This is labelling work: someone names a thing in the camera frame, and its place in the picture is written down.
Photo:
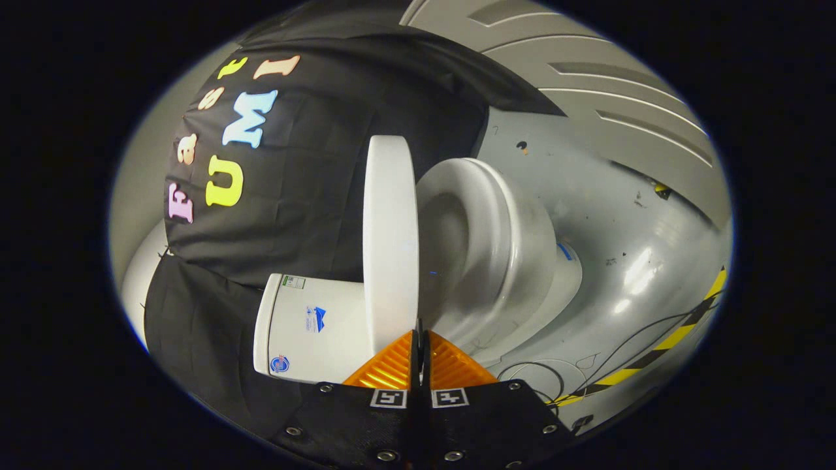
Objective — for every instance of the white toilet lid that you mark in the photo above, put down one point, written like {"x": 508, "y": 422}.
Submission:
{"x": 390, "y": 241}

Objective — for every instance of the white grey cabinet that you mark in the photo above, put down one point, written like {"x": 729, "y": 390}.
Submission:
{"x": 588, "y": 85}

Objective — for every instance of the black backdrop cloth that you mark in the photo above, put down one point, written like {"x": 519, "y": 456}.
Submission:
{"x": 313, "y": 196}

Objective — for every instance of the white ceramic toilet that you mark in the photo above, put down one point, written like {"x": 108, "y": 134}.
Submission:
{"x": 496, "y": 248}

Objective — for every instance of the yellow black hazard tape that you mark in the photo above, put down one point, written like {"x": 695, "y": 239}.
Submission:
{"x": 676, "y": 334}

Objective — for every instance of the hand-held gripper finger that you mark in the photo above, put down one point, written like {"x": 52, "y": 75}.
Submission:
{"x": 413, "y": 424}
{"x": 426, "y": 424}

